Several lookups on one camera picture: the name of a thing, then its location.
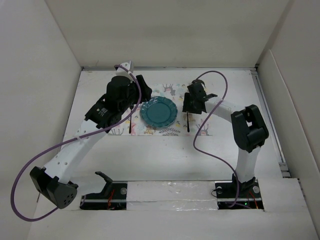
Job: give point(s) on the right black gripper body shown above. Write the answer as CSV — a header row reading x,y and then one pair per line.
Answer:
x,y
189,104

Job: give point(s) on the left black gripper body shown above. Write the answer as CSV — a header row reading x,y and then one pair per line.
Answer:
x,y
144,97

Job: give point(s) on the black fork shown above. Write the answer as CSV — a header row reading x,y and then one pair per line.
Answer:
x,y
130,119

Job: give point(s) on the teal scalloped plate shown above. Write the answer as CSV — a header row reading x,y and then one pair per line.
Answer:
x,y
159,112

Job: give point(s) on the black spoon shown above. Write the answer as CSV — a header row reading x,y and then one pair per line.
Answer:
x,y
187,122

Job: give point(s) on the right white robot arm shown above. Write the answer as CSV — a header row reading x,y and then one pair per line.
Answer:
x,y
248,126

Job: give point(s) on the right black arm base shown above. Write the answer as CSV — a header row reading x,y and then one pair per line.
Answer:
x,y
248,197

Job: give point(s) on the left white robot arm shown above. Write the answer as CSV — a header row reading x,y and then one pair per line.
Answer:
x,y
55,179

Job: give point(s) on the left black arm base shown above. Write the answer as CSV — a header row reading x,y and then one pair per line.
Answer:
x,y
113,196

